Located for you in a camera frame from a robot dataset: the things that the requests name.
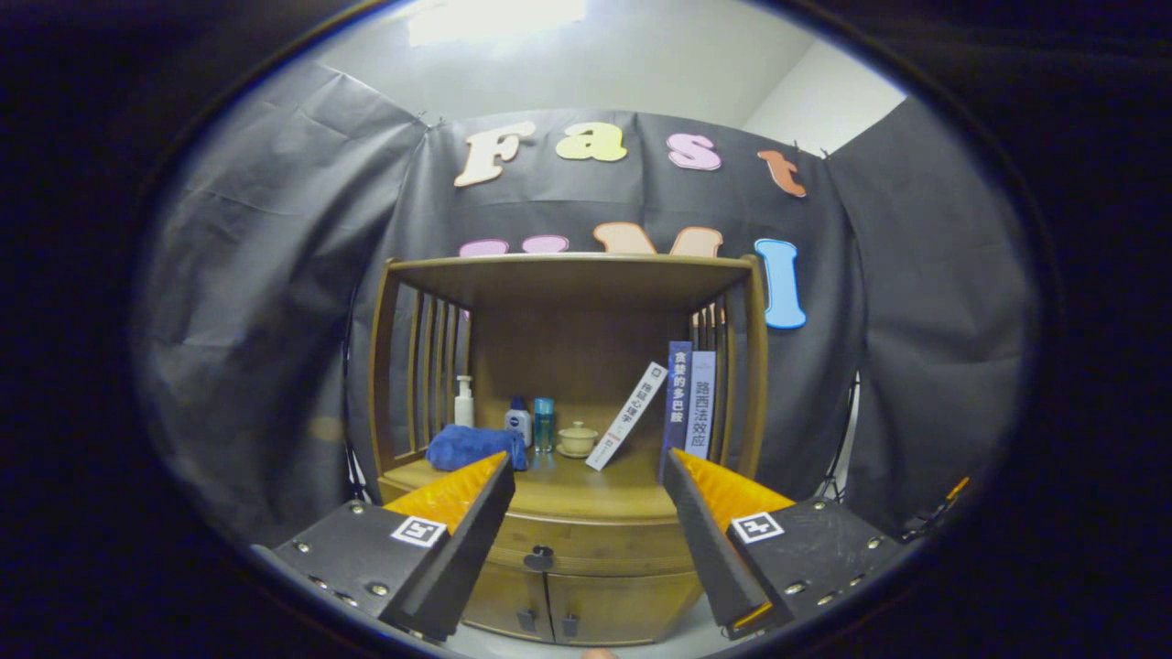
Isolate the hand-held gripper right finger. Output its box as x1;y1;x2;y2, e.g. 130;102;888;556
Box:
662;448;907;642

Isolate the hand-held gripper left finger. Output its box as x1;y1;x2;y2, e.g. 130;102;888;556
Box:
273;451;515;642

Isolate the wooden drawer with black knob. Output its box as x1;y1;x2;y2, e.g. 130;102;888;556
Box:
494;511;701;578

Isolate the wooden cabinet door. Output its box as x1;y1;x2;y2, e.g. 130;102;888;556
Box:
548;569;704;646
462;560;550;642

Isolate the wooden countertop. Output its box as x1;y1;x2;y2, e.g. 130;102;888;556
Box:
380;453;678;521

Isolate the wooden cabinet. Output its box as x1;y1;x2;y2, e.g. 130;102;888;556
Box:
369;254;768;646

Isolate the blue folded towel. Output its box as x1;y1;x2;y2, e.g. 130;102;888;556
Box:
426;424;529;473

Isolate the pale lavender book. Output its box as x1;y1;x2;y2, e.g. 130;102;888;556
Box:
685;351;717;460

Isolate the dark blue book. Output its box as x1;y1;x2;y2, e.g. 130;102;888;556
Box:
659;340;693;481

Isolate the white book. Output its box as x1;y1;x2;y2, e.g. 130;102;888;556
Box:
586;362;668;471

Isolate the beige ceramic lidded cup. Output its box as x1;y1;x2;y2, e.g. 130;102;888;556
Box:
556;421;599;459

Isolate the black orange device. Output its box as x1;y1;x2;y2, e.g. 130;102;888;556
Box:
902;476;970;541

